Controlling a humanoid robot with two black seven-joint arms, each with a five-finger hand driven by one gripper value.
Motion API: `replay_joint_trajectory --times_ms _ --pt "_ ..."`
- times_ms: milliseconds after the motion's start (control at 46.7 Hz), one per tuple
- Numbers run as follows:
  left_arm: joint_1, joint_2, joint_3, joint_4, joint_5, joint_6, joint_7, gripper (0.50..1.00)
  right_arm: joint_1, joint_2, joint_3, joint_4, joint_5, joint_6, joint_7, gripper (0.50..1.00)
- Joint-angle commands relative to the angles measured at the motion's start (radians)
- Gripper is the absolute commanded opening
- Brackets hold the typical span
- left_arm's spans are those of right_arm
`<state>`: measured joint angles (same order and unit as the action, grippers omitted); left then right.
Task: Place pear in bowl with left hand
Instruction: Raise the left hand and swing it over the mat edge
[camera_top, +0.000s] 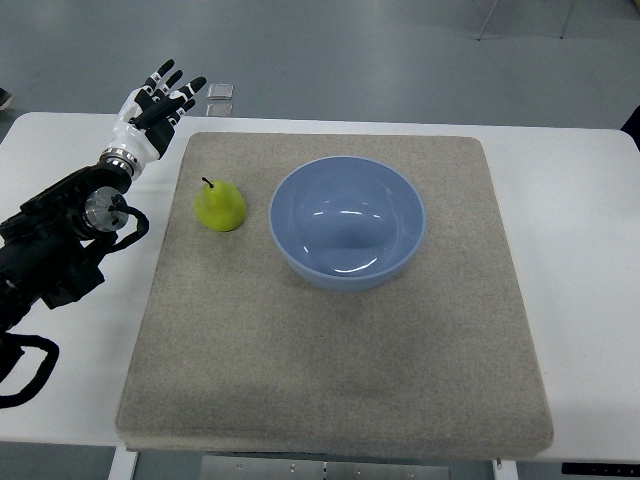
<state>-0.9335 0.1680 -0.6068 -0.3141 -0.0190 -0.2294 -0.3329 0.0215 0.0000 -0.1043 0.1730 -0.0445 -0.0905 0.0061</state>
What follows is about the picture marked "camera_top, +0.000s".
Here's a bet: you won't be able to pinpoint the green pear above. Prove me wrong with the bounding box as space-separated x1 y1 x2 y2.
193 177 247 232

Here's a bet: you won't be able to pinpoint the white table leg frame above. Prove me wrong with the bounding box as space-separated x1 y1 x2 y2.
108 446 519 480

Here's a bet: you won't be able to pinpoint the floor outlet plate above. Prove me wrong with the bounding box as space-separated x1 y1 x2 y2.
206 102 233 117
207 83 234 100

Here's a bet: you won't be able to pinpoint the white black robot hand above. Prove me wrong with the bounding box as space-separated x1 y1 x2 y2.
101 59 206 180

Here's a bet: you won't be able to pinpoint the beige fabric mat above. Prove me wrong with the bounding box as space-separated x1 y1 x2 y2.
115 133 554 459

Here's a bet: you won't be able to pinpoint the metal chair legs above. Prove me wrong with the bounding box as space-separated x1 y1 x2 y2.
474 0 578 42

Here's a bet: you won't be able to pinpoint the lower floor outlet plate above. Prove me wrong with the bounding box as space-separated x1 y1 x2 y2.
206 102 233 117

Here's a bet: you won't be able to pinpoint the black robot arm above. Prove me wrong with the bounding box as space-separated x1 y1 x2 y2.
1 161 149 331

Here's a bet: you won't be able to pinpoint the upper floor outlet plate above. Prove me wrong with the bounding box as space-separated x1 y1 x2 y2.
207 83 234 100

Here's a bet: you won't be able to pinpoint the blue bowl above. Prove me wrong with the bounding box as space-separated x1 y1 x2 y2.
269 156 427 292

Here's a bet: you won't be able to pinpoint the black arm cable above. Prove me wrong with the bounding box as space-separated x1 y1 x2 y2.
0 333 61 410

